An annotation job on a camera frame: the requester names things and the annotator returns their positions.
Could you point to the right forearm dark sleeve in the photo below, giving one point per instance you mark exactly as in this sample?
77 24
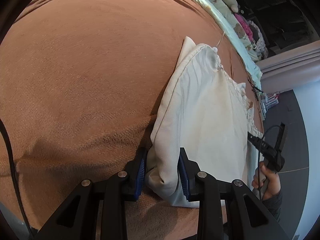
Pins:
273 205

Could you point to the items on nightstand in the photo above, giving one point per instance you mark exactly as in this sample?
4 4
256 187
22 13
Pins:
269 100

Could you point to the person right hand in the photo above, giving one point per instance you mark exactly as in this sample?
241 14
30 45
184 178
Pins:
268 181

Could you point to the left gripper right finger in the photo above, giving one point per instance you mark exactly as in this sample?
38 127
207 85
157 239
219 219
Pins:
226 210

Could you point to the pink clothing pile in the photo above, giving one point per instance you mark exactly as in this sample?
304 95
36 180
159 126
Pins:
245 26

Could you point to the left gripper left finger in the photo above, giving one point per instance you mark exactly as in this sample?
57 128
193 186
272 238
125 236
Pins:
98 208

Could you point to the pale green blanket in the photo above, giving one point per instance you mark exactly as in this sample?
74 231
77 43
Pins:
251 67

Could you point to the bear print bedding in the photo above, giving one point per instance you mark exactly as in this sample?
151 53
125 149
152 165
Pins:
229 16

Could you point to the light grey large garment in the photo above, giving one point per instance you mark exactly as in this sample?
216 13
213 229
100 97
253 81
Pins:
209 115

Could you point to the floral clothing pile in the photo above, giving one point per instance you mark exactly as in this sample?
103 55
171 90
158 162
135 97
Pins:
259 42

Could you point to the pink curtain right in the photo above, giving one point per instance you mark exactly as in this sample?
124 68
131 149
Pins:
290 69

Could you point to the orange brown bed sheet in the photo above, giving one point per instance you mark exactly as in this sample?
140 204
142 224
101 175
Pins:
81 84

